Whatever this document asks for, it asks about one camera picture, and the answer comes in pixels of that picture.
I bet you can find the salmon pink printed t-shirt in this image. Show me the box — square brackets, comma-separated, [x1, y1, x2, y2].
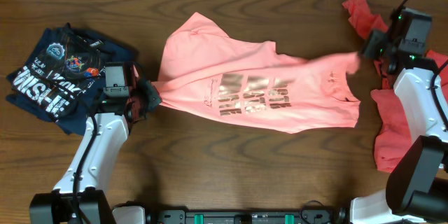
[155, 13, 360, 134]

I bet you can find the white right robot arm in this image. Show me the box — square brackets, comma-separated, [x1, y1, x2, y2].
[349, 29, 447, 223]

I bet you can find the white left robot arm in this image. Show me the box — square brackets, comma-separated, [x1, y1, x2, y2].
[29, 78, 161, 224]

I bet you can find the folded navy printed t-shirt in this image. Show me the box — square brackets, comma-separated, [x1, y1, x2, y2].
[6, 24, 136, 135]

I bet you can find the red crumpled t-shirt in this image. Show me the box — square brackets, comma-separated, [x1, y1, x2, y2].
[342, 0, 448, 174]

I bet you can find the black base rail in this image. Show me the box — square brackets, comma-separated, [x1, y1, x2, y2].
[148, 209, 335, 224]

